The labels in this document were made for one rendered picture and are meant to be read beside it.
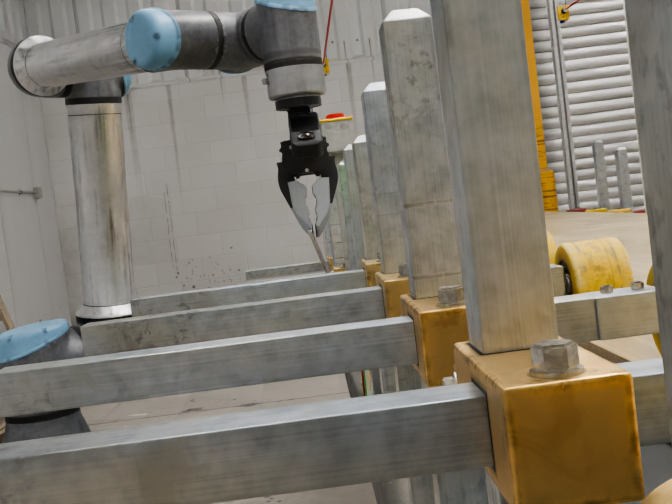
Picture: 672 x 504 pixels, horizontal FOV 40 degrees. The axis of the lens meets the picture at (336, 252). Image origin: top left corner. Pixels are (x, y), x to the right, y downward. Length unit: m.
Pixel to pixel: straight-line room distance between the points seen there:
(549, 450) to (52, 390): 0.39
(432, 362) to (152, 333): 0.36
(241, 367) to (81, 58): 1.08
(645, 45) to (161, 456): 0.26
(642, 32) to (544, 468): 0.20
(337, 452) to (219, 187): 8.81
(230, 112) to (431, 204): 8.57
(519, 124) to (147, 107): 8.94
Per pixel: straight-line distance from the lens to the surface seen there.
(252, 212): 9.15
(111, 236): 1.99
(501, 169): 0.42
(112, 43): 1.55
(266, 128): 9.17
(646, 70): 0.20
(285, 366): 0.63
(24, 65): 1.88
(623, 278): 0.90
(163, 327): 0.89
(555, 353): 0.36
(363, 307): 0.88
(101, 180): 1.98
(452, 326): 0.60
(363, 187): 1.16
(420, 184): 0.66
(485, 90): 0.42
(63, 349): 1.97
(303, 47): 1.40
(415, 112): 0.67
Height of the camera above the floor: 1.05
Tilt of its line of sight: 3 degrees down
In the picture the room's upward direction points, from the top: 7 degrees counter-clockwise
